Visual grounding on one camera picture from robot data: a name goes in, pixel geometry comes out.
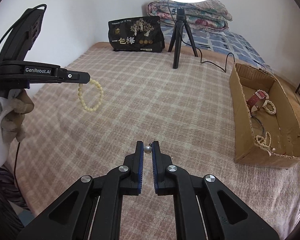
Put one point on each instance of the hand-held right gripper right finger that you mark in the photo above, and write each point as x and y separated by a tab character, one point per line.
155	165

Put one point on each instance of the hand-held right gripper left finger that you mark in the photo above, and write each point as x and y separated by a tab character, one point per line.
140	165

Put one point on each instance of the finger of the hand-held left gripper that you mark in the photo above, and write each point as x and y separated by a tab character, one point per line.
77	77

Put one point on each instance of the pearl stud earring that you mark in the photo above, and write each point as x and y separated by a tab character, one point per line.
147	150
274	150

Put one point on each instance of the brown cardboard box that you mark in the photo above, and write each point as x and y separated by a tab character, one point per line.
245	135

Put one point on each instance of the person's left hand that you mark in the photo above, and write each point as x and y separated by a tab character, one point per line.
5	115

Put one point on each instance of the black printed snack bag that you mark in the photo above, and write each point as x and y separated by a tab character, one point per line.
135	35

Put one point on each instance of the black tripod stand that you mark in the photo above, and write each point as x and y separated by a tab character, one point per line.
178	42

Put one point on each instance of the person's dark clothing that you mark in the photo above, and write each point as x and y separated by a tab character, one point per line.
5	205

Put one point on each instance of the blue checked bedsheet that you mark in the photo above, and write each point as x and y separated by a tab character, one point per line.
215	42

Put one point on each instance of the folded floral quilt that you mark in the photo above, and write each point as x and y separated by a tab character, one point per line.
210	12

